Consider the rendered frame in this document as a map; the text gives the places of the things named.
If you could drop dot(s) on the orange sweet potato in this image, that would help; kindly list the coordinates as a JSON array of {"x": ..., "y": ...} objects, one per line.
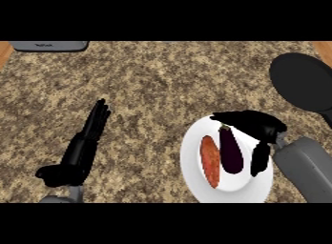
[{"x": 209, "y": 162}]

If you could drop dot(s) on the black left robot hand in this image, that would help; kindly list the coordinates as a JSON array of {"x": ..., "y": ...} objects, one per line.
[{"x": 81, "y": 149}]

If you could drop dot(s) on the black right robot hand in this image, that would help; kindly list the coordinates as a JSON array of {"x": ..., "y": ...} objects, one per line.
[{"x": 252, "y": 122}]

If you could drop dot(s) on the dark purple eggplant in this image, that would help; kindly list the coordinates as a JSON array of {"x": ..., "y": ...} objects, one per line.
[{"x": 230, "y": 152}]

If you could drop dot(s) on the black frying pan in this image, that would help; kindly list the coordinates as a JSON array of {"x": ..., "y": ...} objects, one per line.
[{"x": 308, "y": 85}]

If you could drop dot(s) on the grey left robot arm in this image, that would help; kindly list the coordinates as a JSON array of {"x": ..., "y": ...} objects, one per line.
[{"x": 65, "y": 195}]

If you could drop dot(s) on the white plate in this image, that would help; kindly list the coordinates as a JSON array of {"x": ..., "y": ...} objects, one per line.
[{"x": 229, "y": 187}]

